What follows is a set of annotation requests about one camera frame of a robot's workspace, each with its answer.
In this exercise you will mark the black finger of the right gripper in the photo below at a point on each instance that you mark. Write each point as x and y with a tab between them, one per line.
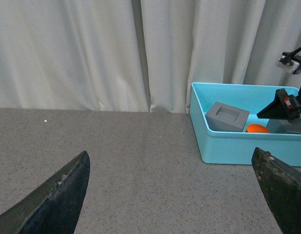
284	106

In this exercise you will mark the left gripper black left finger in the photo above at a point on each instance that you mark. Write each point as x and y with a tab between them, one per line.
54	207

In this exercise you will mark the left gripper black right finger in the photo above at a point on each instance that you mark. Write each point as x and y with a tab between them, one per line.
280	184

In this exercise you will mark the gray cube round hole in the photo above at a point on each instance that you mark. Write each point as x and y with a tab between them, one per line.
281	126

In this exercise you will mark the orange cylinder part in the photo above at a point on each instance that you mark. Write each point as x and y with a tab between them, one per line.
256	128

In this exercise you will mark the gray cube square hole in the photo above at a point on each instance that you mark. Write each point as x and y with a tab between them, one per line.
226	118

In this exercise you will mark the blue plastic box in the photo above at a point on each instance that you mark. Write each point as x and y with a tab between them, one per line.
238	147

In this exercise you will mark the white curtain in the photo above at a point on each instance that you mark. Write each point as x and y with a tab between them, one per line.
139	55

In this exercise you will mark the white gripper-mounted camera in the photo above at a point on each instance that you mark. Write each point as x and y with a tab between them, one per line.
290	63

